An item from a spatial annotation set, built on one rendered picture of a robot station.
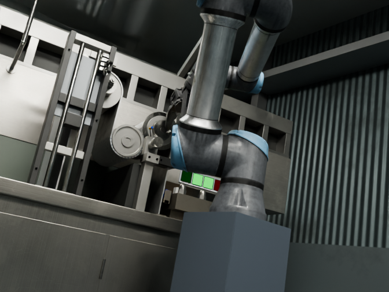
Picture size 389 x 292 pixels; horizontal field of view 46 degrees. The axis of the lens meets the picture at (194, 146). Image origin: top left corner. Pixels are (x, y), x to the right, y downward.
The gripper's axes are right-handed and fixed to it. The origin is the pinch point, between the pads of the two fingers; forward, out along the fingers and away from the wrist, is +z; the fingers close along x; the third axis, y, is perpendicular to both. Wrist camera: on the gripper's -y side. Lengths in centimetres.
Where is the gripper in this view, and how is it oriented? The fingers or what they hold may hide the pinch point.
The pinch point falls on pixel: (170, 130)
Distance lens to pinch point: 172.2
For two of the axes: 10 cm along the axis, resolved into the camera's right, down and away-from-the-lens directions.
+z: -4.8, 7.4, 4.8
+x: -8.6, -2.8, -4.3
